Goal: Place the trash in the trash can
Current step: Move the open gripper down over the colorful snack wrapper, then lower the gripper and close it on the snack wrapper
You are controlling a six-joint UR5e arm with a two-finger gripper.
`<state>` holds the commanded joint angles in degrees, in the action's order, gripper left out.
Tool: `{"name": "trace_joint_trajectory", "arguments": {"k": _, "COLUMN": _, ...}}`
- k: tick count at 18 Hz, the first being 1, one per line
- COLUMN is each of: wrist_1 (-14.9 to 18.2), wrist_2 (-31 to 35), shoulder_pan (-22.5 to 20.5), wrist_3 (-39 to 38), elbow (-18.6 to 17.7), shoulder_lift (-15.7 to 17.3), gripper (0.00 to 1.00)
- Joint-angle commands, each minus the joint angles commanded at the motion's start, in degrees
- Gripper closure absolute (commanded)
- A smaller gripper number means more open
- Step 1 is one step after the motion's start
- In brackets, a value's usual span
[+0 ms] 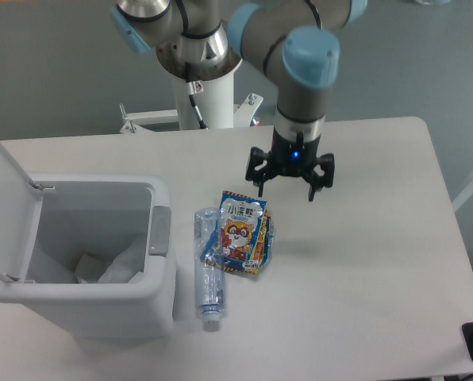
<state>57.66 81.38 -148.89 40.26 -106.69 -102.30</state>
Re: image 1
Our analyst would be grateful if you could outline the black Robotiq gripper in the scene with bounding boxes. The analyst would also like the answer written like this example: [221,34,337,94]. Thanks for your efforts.
[245,129,335,202]

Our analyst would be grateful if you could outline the colourful raccoon snack bag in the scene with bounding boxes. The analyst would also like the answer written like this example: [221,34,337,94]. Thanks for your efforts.
[199,190,273,275]

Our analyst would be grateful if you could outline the crushed clear plastic bottle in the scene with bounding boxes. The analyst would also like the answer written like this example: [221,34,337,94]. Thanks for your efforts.
[194,207,228,331]

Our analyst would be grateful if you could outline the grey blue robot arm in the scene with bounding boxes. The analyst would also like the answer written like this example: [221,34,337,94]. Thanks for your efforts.
[110,1,367,194]

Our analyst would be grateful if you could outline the white trash can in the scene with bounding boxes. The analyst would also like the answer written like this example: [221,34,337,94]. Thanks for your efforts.
[0,174,176,339]

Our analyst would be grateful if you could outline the white trash can lid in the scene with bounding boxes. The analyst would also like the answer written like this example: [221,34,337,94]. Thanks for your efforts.
[0,142,43,282]

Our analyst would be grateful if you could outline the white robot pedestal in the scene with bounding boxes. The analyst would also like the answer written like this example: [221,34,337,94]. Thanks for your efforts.
[118,19,264,135]

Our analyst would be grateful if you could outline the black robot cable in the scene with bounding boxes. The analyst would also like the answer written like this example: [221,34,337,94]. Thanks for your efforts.
[174,0,209,130]

